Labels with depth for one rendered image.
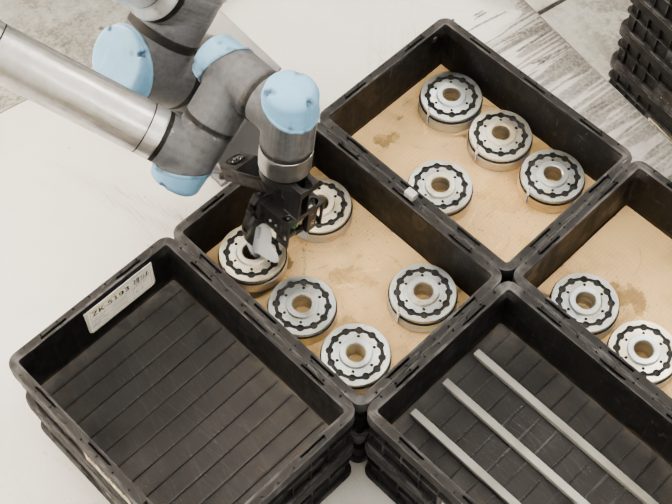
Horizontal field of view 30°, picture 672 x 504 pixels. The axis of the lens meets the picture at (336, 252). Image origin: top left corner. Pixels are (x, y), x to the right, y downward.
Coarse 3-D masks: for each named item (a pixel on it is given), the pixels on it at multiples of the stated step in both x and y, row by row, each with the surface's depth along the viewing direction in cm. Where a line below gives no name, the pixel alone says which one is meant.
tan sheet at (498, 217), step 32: (416, 96) 210; (384, 128) 206; (416, 128) 206; (384, 160) 203; (416, 160) 203; (448, 160) 203; (480, 192) 200; (512, 192) 200; (480, 224) 197; (512, 224) 197; (544, 224) 197; (512, 256) 194
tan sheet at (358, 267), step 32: (352, 224) 197; (288, 256) 194; (320, 256) 194; (352, 256) 194; (384, 256) 194; (416, 256) 194; (352, 288) 191; (384, 288) 191; (352, 320) 188; (384, 320) 188
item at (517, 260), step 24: (432, 24) 205; (456, 24) 205; (408, 48) 202; (480, 48) 202; (384, 72) 200; (552, 96) 197; (576, 120) 195; (360, 144) 192; (384, 168) 190; (624, 168) 190; (504, 264) 181
